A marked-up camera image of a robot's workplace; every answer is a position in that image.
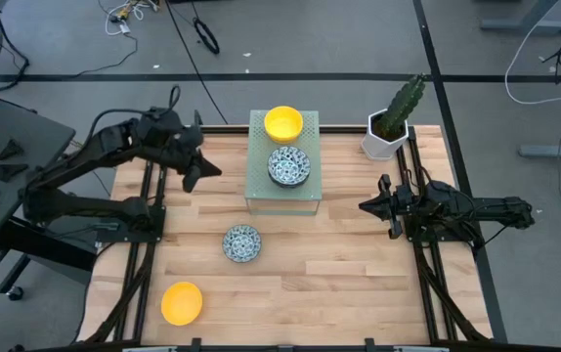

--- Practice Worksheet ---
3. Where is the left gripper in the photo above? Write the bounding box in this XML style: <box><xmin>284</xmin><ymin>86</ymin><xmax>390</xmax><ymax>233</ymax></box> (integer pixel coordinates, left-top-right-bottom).
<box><xmin>160</xmin><ymin>110</ymin><xmax>223</xmax><ymax>193</ymax></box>

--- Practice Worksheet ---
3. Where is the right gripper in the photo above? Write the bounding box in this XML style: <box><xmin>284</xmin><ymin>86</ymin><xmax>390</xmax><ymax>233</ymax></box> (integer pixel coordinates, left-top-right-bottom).
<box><xmin>358</xmin><ymin>173</ymin><xmax>411</xmax><ymax>241</ymax></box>

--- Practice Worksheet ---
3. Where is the green perforated metal shelf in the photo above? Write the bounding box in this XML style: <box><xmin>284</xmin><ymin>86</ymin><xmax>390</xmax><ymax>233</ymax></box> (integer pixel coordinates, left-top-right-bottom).
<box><xmin>243</xmin><ymin>109</ymin><xmax>324</xmax><ymax>217</ymax></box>

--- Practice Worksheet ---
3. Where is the white hexagonal plant pot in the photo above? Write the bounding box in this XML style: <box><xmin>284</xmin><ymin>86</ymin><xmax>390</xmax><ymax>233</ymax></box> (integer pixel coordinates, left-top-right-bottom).
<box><xmin>360</xmin><ymin>108</ymin><xmax>410</xmax><ymax>162</ymax></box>

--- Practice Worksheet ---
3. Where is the green cactus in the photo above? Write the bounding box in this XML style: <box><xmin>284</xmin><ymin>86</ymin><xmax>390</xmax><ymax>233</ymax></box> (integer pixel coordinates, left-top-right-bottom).
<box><xmin>376</xmin><ymin>72</ymin><xmax>428</xmax><ymax>141</ymax></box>

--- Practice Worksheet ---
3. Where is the grey desk foot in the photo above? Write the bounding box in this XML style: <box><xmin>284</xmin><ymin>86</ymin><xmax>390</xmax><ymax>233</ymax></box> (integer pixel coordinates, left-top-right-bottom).
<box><xmin>518</xmin><ymin>132</ymin><xmax>561</xmax><ymax>160</ymax></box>
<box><xmin>479</xmin><ymin>0</ymin><xmax>561</xmax><ymax>36</ymax></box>

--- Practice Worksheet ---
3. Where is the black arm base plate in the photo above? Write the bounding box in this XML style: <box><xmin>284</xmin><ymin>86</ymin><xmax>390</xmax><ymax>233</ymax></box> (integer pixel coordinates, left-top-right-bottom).
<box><xmin>96</xmin><ymin>203</ymin><xmax>167</xmax><ymax>244</ymax></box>
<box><xmin>402</xmin><ymin>203</ymin><xmax>482</xmax><ymax>244</ymax></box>

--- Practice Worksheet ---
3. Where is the black aluminium rig frame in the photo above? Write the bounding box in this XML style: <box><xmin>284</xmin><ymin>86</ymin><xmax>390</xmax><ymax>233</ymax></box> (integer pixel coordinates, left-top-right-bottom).
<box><xmin>75</xmin><ymin>110</ymin><xmax>496</xmax><ymax>352</ymax></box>

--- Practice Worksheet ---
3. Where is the black coiled cable ring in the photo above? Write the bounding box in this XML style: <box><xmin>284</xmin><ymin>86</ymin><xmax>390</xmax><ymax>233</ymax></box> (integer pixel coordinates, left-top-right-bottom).
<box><xmin>192</xmin><ymin>17</ymin><xmax>221</xmax><ymax>55</ymax></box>

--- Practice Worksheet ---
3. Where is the silver aluminium rail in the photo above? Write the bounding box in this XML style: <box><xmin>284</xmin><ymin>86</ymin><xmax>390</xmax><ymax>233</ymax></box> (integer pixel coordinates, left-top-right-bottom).
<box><xmin>392</xmin><ymin>345</ymin><xmax>451</xmax><ymax>352</ymax></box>
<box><xmin>122</xmin><ymin>345</ymin><xmax>179</xmax><ymax>352</ymax></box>

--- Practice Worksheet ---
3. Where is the white cable bundle with plug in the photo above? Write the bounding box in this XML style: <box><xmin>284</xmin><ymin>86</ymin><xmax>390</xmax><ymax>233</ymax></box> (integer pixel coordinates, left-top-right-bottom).
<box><xmin>103</xmin><ymin>0</ymin><xmax>160</xmax><ymax>36</ymax></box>

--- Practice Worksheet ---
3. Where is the long white cable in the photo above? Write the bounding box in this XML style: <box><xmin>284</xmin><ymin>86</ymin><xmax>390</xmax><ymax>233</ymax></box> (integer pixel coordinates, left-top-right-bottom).
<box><xmin>503</xmin><ymin>0</ymin><xmax>561</xmax><ymax>107</ymax></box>

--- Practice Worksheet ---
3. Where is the black triangular bracket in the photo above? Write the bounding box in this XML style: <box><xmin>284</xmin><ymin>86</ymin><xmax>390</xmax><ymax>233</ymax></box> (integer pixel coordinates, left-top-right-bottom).
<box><xmin>0</xmin><ymin>162</ymin><xmax>30</xmax><ymax>184</ymax></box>
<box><xmin>0</xmin><ymin>137</ymin><xmax>25</xmax><ymax>160</ymax></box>

